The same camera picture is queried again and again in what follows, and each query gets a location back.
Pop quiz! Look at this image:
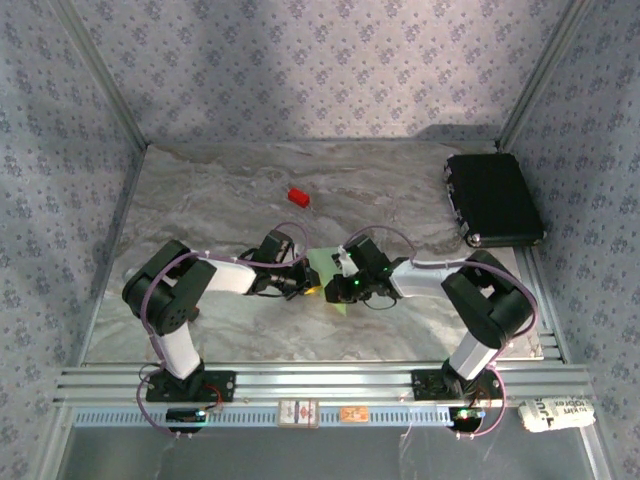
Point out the light green paper sheet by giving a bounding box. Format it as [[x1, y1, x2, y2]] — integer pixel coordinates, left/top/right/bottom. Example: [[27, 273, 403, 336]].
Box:
[[305, 247, 351, 317]]

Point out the grey metal sheet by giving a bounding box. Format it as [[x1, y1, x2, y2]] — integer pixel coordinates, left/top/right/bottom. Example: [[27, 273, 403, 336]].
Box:
[[54, 424, 614, 480]]

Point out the black case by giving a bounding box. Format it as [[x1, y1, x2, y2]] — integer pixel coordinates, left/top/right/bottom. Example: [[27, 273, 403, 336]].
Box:
[[443, 153, 546, 250]]

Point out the black controller board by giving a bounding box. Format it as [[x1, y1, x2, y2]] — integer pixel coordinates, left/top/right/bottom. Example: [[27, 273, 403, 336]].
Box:
[[448, 406, 487, 432], [165, 407, 209, 434]]

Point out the white printed tape roll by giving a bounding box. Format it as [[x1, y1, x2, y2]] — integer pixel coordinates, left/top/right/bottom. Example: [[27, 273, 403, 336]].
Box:
[[517, 397, 599, 434]]

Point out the aluminium mounting rail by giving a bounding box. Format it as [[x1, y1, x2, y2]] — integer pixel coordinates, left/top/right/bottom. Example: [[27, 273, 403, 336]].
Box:
[[52, 363, 594, 407]]

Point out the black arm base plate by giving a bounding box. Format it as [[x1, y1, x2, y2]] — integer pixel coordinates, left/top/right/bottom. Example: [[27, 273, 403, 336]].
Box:
[[145, 369, 237, 404], [412, 368, 504, 401]]

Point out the slotted grey cable duct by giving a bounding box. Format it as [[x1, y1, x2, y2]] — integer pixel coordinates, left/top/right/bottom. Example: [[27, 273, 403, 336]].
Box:
[[72, 404, 526, 430]]

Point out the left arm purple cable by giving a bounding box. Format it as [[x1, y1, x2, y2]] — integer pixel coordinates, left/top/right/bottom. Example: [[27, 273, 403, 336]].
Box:
[[134, 221, 310, 441]]

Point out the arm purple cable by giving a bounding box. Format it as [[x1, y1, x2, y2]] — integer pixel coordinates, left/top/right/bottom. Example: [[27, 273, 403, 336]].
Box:
[[134, 221, 310, 441], [347, 224, 540, 441]]

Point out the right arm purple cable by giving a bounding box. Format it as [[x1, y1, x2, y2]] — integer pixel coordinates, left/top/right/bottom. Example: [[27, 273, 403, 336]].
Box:
[[347, 224, 540, 441]]

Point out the aluminium corner post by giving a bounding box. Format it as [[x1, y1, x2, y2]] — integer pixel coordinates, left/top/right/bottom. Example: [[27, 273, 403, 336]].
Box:
[[49, 0, 151, 151], [496, 0, 597, 151]]

